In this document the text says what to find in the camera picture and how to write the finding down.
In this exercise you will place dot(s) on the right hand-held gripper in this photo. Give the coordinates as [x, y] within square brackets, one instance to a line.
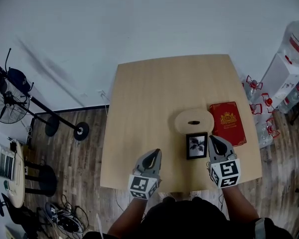
[225, 173]

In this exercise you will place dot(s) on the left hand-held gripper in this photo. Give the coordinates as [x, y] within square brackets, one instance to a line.
[142, 187]

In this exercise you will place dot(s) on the black picture frame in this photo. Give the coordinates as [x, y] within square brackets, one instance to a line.
[196, 147]

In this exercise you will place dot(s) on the person's right forearm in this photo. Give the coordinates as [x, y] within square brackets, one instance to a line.
[239, 205]

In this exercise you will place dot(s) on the person's left forearm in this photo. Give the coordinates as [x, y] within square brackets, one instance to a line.
[127, 218]

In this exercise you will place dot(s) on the black robot base unit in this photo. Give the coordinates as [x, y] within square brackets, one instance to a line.
[64, 221]

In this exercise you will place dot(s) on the red hardcover book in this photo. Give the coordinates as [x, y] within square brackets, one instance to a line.
[229, 123]

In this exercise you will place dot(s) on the cluster of clear water jugs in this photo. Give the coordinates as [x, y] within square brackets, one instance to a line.
[262, 133]

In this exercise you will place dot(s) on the person's black clothing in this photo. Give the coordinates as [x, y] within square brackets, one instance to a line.
[187, 223]

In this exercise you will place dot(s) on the white water dispenser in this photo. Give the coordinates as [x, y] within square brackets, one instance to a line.
[280, 81]

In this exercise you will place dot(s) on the black coat rack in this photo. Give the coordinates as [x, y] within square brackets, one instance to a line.
[52, 114]

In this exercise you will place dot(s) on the large inverted dispenser bottle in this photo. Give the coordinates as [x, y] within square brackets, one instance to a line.
[297, 41]

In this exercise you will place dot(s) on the round beige table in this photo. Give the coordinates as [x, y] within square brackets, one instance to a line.
[18, 188]

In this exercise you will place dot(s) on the black power adapter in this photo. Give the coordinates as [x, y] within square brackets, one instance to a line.
[13, 146]

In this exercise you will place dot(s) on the black office chair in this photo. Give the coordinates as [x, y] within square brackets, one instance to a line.
[20, 215]

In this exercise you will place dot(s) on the white toaster oven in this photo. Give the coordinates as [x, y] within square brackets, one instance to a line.
[5, 163]

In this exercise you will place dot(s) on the small green white device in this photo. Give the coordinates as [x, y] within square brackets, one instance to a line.
[6, 185]

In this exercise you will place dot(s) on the black standing fan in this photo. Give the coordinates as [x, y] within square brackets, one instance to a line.
[7, 103]

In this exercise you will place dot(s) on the dark blue cap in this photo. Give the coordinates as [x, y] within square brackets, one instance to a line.
[18, 80]

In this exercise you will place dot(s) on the small yellow side table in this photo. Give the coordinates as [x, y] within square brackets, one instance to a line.
[12, 233]

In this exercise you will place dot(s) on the white wall socket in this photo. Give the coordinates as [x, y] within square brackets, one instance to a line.
[102, 93]

